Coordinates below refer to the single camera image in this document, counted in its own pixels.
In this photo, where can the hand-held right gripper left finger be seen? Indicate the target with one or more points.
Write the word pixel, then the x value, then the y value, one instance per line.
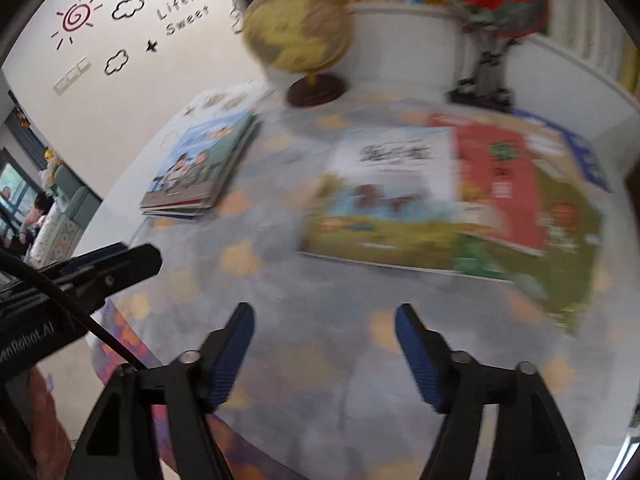
pixel 230 355

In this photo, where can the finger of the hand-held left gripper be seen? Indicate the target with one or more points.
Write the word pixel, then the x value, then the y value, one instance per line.
pixel 120 270
pixel 85 257

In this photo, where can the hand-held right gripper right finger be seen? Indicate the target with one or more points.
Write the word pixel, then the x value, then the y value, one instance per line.
pixel 420 355

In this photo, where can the cartoon picture cover book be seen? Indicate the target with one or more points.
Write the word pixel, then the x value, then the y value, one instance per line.
pixel 200 160

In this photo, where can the olive green moth cover book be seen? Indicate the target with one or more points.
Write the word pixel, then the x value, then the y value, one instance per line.
pixel 570 260

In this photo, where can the red book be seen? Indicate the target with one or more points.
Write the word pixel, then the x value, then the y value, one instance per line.
pixel 500 185

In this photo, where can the white animal cover book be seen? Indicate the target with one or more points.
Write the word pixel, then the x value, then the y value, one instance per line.
pixel 390 160

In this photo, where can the tan book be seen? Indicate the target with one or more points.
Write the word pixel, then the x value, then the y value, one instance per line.
pixel 545 150

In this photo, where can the royal blue book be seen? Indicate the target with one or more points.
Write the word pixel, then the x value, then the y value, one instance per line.
pixel 590 160

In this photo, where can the row of pale spine books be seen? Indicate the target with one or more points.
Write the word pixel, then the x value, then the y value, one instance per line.
pixel 590 20

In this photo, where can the pale sofa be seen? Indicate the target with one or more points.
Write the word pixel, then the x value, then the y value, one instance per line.
pixel 70 210

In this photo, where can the ginkgo leaf tablecloth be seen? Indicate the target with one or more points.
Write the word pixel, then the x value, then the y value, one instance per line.
pixel 325 335

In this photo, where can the yellow plush toy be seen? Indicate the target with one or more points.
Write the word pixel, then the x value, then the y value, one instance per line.
pixel 52 165

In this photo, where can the globe on wooden stand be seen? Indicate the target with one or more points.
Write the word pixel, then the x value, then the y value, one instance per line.
pixel 295 25

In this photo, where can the white bookshelf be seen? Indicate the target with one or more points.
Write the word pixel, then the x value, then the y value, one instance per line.
pixel 410 45

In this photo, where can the light switch panel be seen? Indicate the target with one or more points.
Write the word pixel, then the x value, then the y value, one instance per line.
pixel 72 76

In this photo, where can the cloud wall sticker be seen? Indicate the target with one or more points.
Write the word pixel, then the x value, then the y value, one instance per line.
pixel 115 62
pixel 127 7

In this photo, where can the black bird wall sticker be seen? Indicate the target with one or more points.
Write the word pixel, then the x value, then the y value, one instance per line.
pixel 151 46

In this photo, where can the red sun wall sticker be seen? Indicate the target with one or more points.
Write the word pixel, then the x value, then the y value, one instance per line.
pixel 75 17

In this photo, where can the lettering wall sticker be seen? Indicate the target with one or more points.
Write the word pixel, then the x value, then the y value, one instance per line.
pixel 182 12

